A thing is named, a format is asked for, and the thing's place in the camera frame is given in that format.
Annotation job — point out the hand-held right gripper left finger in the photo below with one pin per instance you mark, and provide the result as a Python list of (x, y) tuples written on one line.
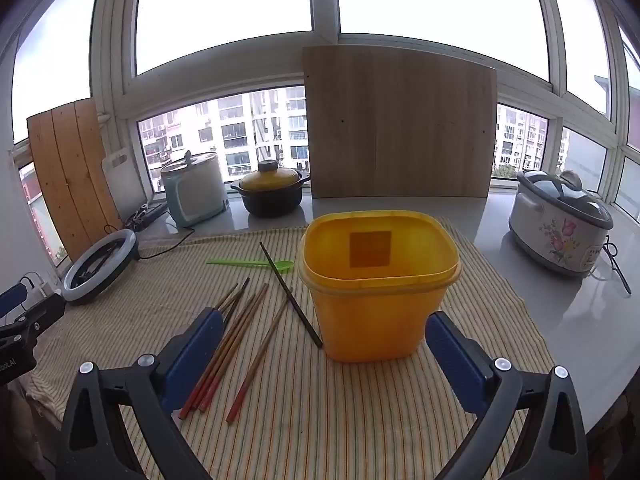
[(192, 355)]

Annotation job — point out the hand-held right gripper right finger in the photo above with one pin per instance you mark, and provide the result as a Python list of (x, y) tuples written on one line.
[(452, 360)]

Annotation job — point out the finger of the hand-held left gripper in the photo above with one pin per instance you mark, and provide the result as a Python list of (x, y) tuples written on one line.
[(12, 296), (42, 315)]

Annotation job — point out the thin brown wooden chopstick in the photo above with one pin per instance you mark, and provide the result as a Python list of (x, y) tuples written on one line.
[(227, 296)]

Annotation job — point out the dark brown chopstick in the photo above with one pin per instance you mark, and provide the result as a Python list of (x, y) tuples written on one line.
[(239, 294)]

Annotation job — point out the yellow plastic container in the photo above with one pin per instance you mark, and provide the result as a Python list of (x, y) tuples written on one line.
[(370, 310)]

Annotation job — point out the green plastic spoon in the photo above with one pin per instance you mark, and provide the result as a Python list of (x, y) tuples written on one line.
[(240, 262)]

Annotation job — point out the long black chopstick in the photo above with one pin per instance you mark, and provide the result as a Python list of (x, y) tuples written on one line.
[(292, 297)]

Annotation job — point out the white power adapter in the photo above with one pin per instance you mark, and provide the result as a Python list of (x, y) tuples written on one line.
[(42, 287)]

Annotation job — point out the striped beige cloth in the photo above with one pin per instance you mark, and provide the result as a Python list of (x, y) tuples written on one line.
[(300, 410)]

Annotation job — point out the orange pine wooden board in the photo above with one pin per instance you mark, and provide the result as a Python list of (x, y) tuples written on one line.
[(70, 170)]

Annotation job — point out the kitchen scissors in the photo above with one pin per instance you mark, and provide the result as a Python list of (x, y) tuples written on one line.
[(145, 215)]

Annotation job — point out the white plastic cutting board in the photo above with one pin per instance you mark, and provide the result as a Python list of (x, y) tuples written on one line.
[(125, 185)]

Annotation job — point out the white floral rice cooker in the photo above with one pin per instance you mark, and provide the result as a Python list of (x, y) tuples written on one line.
[(550, 230)]

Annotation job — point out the black casserole with yellow lid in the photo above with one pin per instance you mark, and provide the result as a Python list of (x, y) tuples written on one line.
[(270, 200)]

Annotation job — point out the apartment buildings outside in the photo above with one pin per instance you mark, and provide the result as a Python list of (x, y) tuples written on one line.
[(235, 125)]

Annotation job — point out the light wooden board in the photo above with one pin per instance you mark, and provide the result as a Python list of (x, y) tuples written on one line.
[(400, 125)]

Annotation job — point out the white window frame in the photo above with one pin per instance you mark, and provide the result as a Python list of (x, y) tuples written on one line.
[(322, 10)]

